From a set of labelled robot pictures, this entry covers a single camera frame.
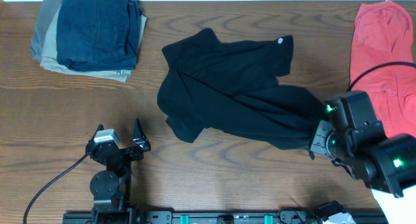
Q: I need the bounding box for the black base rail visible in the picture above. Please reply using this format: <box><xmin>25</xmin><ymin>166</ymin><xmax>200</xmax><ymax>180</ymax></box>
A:
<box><xmin>62</xmin><ymin>210</ymin><xmax>387</xmax><ymax>224</ymax></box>

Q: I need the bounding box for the folded beige garment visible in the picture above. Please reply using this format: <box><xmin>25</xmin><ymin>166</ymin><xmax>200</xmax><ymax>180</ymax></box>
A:
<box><xmin>40</xmin><ymin>4</ymin><xmax>147</xmax><ymax>82</ymax></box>

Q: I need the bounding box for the folded grey garment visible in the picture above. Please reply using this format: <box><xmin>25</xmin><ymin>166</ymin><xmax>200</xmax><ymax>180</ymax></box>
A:
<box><xmin>31</xmin><ymin>0</ymin><xmax>62</xmax><ymax>61</ymax></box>

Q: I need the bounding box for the red t-shirt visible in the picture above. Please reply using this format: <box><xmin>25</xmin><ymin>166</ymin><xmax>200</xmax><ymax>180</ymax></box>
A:
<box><xmin>350</xmin><ymin>1</ymin><xmax>415</xmax><ymax>137</ymax></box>

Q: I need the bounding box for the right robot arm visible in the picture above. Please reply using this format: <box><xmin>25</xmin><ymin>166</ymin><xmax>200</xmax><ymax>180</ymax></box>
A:
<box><xmin>309</xmin><ymin>120</ymin><xmax>415</xmax><ymax>200</ymax></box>

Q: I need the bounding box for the left black cable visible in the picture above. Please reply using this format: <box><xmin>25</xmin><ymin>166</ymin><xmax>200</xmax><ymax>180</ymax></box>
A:
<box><xmin>23</xmin><ymin>153</ymin><xmax>90</xmax><ymax>224</ymax></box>

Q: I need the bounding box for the folded navy blue garment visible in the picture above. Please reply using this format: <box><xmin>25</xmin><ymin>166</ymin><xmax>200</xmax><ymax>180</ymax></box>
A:
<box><xmin>56</xmin><ymin>0</ymin><xmax>143</xmax><ymax>72</ymax></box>

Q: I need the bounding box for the black t-shirt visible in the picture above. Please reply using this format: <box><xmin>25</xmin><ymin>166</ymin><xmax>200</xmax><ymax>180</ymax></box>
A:
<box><xmin>157</xmin><ymin>29</ymin><xmax>329</xmax><ymax>150</ymax></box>

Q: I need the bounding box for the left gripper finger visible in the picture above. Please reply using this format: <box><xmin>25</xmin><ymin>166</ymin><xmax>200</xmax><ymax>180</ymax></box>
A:
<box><xmin>133</xmin><ymin>118</ymin><xmax>151</xmax><ymax>152</ymax></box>
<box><xmin>94</xmin><ymin>124</ymin><xmax>104</xmax><ymax>134</ymax></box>

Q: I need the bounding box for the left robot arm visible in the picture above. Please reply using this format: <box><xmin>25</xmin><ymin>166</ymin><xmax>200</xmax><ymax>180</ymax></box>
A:
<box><xmin>85</xmin><ymin>118</ymin><xmax>151</xmax><ymax>224</ymax></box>

